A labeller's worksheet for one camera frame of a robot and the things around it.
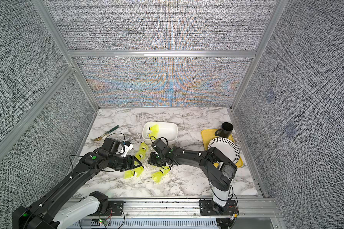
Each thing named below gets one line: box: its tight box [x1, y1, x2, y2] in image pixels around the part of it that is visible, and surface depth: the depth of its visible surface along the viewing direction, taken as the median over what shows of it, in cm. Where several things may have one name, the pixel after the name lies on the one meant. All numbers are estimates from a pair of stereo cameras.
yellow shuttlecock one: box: [149, 124, 160, 132], surface depth 106 cm
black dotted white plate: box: [207, 136, 241, 165], surface depth 98 cm
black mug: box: [214, 121, 234, 139], surface depth 99 cm
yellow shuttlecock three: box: [139, 140, 149, 153], surface depth 97 cm
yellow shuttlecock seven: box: [151, 166, 171, 184], surface depth 85 cm
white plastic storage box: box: [141, 121, 179, 145], surface depth 105 cm
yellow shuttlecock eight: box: [123, 166, 145, 179], surface depth 84 cm
